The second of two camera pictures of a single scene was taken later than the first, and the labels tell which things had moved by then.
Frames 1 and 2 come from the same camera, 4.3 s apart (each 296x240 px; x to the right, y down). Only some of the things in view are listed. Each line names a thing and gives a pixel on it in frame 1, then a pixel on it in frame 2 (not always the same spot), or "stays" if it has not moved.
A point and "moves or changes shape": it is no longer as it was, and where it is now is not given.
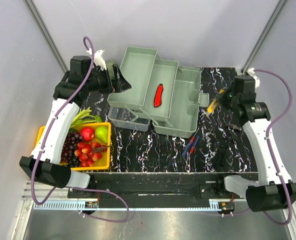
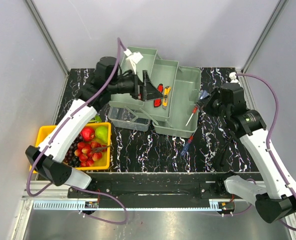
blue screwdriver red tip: x=193 y=147 to x=194 y=111
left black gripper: x=115 y=80 to x=137 y=86
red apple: x=87 y=133 stays
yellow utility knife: x=215 y=103 moves or changes shape
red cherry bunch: x=89 y=153 stays
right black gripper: x=224 y=97 to x=210 y=104
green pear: x=101 y=132 stays
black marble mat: x=219 y=147 stays
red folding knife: x=158 y=96 stays
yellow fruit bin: x=102 y=164 stays
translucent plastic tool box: x=162 y=94 stays
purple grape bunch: x=68 y=155 stays
